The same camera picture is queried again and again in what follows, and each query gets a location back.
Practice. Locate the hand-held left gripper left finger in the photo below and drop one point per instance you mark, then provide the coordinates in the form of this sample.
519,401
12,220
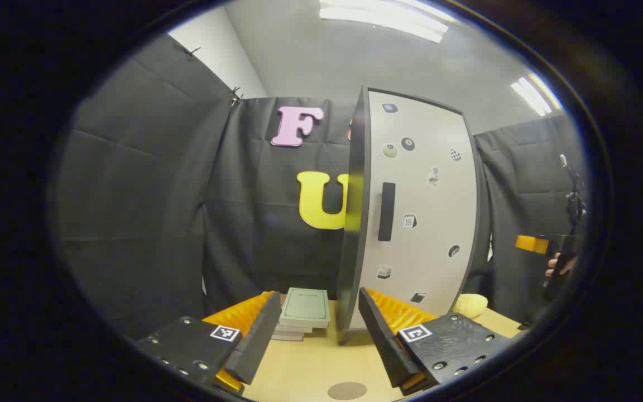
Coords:
254,346

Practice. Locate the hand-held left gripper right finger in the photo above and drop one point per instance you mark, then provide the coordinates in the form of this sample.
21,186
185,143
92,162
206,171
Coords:
383,346

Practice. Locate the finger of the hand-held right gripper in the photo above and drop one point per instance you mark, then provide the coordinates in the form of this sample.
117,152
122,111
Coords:
531,244

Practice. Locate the round brown coaster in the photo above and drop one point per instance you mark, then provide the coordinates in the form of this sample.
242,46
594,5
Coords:
347,391

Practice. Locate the light grey cabinet door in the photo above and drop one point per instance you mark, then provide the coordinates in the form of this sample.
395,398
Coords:
438,223

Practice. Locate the dark grey cabinet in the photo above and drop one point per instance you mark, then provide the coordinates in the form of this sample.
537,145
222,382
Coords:
355,223

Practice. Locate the grey book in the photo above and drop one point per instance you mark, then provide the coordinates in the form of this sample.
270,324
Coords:
287,337

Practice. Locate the brown book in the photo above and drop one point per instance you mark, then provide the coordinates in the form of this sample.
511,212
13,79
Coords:
293,330

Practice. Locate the green book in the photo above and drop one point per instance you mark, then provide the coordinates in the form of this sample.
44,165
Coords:
305,307

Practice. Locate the pale yellow textured ball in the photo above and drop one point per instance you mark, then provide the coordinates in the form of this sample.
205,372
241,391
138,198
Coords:
471,305

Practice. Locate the small black cloth clip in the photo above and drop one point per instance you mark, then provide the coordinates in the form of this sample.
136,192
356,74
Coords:
235,96
192,51

